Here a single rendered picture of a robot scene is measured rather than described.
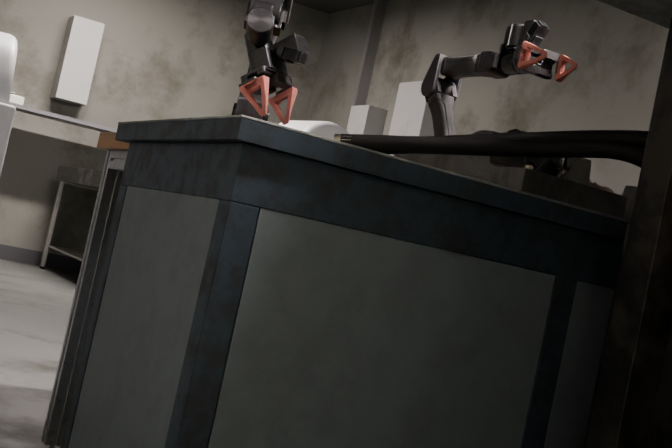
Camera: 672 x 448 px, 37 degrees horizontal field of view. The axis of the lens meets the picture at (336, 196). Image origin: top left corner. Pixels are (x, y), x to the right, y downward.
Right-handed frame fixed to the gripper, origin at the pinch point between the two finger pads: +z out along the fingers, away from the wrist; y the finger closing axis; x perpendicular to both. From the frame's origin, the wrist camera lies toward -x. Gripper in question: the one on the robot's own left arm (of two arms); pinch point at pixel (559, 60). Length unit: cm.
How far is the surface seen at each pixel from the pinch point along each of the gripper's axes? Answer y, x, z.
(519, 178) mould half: -37, 35, 41
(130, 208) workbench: -96, 57, 0
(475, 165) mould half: -36, 33, 26
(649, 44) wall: 253, -92, -239
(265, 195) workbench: -92, 50, 53
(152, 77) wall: 102, -45, -662
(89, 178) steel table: 37, 52, -540
